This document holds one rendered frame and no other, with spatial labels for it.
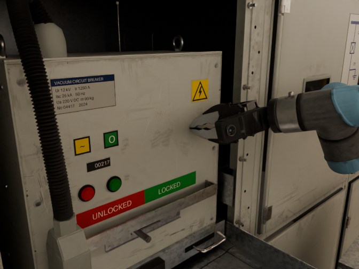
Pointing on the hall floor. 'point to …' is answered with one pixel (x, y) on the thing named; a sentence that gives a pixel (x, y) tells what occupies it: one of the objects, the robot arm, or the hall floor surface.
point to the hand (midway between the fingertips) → (192, 128)
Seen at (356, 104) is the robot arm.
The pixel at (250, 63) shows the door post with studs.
